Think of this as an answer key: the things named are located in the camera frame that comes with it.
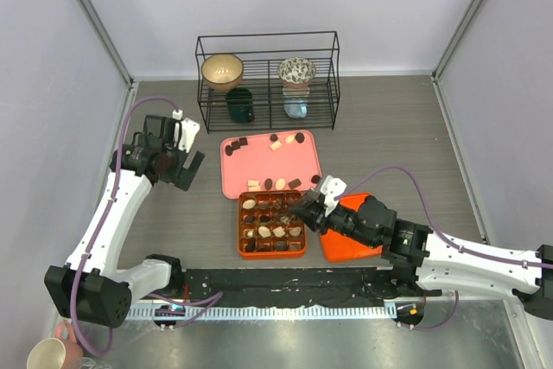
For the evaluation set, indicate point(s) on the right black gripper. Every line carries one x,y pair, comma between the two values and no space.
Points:
309,210

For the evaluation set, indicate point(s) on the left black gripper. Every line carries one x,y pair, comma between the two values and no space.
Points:
186,174

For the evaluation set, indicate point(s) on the pink tray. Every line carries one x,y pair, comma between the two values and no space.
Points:
257,158

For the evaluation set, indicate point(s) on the orange chocolate box tray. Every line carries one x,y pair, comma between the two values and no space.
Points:
259,236

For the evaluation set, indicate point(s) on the orange box lid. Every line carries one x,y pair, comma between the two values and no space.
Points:
338,248

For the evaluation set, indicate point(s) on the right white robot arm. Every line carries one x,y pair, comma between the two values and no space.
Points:
425,260

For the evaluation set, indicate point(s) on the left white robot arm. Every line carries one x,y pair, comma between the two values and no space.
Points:
90,286

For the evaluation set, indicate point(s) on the dark green mug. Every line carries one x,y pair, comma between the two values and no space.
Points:
239,105

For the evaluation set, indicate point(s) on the light blue mug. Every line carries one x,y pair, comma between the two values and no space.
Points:
295,108

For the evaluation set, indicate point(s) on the tan bowl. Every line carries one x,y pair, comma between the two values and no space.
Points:
222,72

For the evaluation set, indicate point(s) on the floral patterned bowl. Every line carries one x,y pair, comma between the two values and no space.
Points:
296,72

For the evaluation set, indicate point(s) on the pink mug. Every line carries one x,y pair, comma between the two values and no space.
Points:
59,351

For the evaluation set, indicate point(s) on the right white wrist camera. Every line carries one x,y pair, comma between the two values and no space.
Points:
331,188

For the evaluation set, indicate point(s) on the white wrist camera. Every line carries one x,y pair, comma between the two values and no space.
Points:
331,188
185,131

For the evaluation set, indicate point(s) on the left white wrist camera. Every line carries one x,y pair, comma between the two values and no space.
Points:
185,131

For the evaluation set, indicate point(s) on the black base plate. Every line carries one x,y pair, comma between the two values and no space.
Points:
290,288

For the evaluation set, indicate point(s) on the black wire rack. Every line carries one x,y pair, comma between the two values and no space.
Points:
261,55

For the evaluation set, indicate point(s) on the white cable duct rail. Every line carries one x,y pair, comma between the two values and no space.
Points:
164,312

